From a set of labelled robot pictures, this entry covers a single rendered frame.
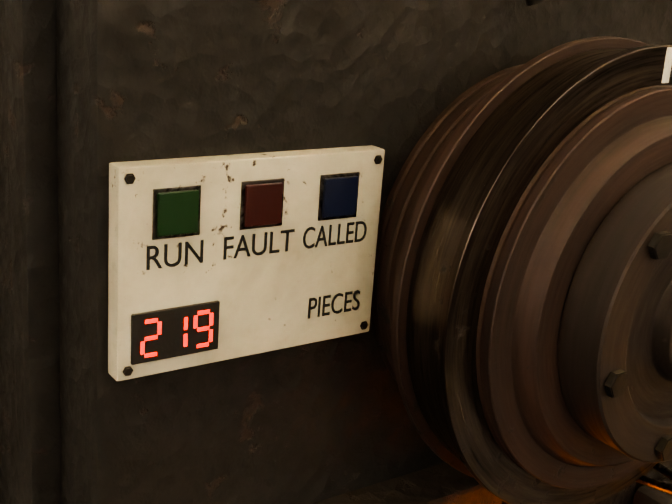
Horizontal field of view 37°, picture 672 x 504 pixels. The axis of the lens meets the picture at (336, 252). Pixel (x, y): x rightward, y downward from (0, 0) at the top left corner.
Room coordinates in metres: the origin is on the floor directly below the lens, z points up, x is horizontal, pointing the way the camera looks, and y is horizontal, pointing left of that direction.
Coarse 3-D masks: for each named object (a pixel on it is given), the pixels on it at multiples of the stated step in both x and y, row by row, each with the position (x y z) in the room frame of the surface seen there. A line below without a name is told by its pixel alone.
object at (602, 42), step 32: (544, 64) 0.91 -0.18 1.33; (480, 96) 0.95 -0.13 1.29; (448, 128) 0.93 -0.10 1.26; (416, 160) 0.93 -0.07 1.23; (448, 160) 0.85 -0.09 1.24; (416, 192) 0.90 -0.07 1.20; (384, 224) 0.91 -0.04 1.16; (416, 224) 0.83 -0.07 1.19; (384, 256) 0.90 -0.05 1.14; (384, 288) 0.90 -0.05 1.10; (384, 320) 0.90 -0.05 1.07; (384, 352) 0.92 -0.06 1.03; (416, 416) 0.85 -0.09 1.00
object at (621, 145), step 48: (624, 96) 0.88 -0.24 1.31; (576, 144) 0.82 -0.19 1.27; (624, 144) 0.85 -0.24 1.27; (528, 192) 0.81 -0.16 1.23; (576, 192) 0.82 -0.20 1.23; (624, 192) 0.83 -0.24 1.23; (528, 240) 0.80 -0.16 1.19; (576, 240) 0.80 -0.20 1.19; (528, 288) 0.79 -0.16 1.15; (480, 336) 0.79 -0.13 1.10; (528, 336) 0.79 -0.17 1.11; (480, 384) 0.80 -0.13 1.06; (528, 384) 0.79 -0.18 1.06; (528, 432) 0.82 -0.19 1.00; (576, 432) 0.83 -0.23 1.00; (576, 480) 0.86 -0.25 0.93
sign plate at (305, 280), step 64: (128, 192) 0.75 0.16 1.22; (320, 192) 0.85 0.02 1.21; (128, 256) 0.75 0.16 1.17; (192, 256) 0.78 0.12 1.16; (256, 256) 0.82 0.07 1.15; (320, 256) 0.86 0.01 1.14; (128, 320) 0.75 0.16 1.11; (192, 320) 0.78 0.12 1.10; (256, 320) 0.82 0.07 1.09; (320, 320) 0.86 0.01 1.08
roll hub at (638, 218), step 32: (640, 192) 0.83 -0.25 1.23; (608, 224) 0.81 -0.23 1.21; (640, 224) 0.79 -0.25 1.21; (608, 256) 0.79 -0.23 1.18; (640, 256) 0.78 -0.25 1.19; (576, 288) 0.80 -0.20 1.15; (608, 288) 0.77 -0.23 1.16; (640, 288) 0.78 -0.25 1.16; (576, 320) 0.79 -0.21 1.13; (608, 320) 0.76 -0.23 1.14; (640, 320) 0.81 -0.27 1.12; (576, 352) 0.78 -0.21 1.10; (608, 352) 0.77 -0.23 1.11; (640, 352) 0.81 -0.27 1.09; (576, 384) 0.79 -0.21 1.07; (640, 384) 0.81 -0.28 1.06; (576, 416) 0.81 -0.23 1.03; (608, 416) 0.78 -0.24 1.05; (640, 416) 0.80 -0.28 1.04; (640, 448) 0.81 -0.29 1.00
